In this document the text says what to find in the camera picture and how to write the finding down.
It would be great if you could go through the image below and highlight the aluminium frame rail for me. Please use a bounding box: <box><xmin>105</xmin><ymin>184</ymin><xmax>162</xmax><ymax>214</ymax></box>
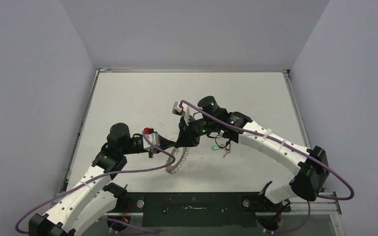
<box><xmin>53</xmin><ymin>192</ymin><xmax>342</xmax><ymax>216</ymax></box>

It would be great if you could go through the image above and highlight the metal disc with keyrings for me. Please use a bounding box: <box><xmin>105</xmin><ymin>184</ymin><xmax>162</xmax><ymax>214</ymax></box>
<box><xmin>165</xmin><ymin>147</ymin><xmax>189</xmax><ymax>175</ymax></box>

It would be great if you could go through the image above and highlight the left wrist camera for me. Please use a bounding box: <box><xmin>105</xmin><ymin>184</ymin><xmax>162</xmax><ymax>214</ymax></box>
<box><xmin>142</xmin><ymin>127</ymin><xmax>159</xmax><ymax>151</ymax></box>

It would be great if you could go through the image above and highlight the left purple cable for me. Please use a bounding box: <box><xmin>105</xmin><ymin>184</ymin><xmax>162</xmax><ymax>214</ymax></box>
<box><xmin>15</xmin><ymin>130</ymin><xmax>177</xmax><ymax>235</ymax></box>

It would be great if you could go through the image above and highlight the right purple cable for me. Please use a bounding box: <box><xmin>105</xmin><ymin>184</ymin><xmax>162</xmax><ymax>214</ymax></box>
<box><xmin>179</xmin><ymin>100</ymin><xmax>355</xmax><ymax>201</ymax></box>

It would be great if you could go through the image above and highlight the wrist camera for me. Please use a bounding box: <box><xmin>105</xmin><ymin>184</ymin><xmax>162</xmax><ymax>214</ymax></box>
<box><xmin>142</xmin><ymin>127</ymin><xmax>159</xmax><ymax>151</ymax></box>
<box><xmin>172</xmin><ymin>101</ymin><xmax>191</xmax><ymax>125</ymax></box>

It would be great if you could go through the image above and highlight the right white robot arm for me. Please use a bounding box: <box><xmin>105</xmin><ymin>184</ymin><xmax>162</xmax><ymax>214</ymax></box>
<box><xmin>172</xmin><ymin>96</ymin><xmax>329</xmax><ymax>211</ymax></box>

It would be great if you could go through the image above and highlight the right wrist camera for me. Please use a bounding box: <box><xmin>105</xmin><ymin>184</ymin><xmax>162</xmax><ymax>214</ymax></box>
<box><xmin>172</xmin><ymin>101</ymin><xmax>191</xmax><ymax>125</ymax></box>

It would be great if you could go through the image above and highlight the purple cable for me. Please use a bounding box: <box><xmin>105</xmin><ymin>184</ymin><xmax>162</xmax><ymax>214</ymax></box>
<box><xmin>15</xmin><ymin>130</ymin><xmax>177</xmax><ymax>235</ymax></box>
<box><xmin>179</xmin><ymin>100</ymin><xmax>355</xmax><ymax>201</ymax></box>

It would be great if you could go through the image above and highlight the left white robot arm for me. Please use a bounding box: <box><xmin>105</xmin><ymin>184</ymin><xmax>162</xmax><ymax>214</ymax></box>
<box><xmin>27</xmin><ymin>123</ymin><xmax>176</xmax><ymax>236</ymax></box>

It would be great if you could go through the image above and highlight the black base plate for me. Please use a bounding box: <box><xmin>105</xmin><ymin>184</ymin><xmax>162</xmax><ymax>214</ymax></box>
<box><xmin>109</xmin><ymin>192</ymin><xmax>291</xmax><ymax>228</ymax></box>

